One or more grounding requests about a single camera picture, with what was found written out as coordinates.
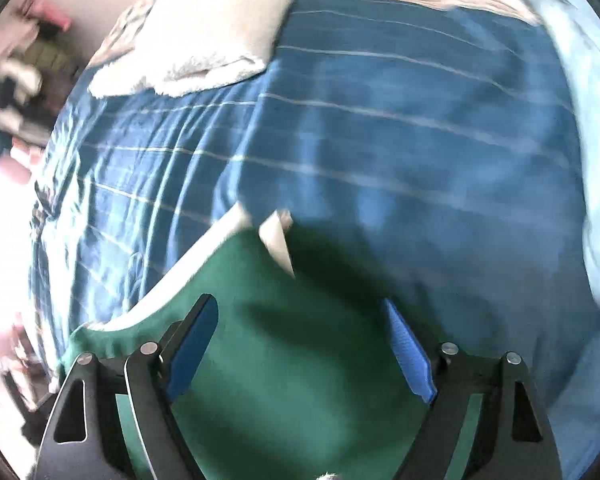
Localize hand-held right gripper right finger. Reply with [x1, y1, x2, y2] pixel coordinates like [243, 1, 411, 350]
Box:
[383, 298, 564, 480]

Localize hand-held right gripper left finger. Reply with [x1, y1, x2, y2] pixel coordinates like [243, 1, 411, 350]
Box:
[32, 294, 219, 480]

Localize green and cream varsity jacket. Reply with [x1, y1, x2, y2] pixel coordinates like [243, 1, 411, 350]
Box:
[57, 202, 486, 480]

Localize clothes rack with garments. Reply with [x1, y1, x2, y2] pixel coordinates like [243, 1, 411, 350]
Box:
[0, 0, 88, 153]

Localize blue striped bed sheet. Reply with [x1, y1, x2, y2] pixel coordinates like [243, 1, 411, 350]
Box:
[27, 0, 600, 396]

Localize light blue duvet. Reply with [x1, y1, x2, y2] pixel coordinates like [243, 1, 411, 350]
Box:
[495, 0, 600, 480]

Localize white fluffy folded cloth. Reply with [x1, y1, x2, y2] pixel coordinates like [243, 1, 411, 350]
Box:
[87, 0, 301, 98]

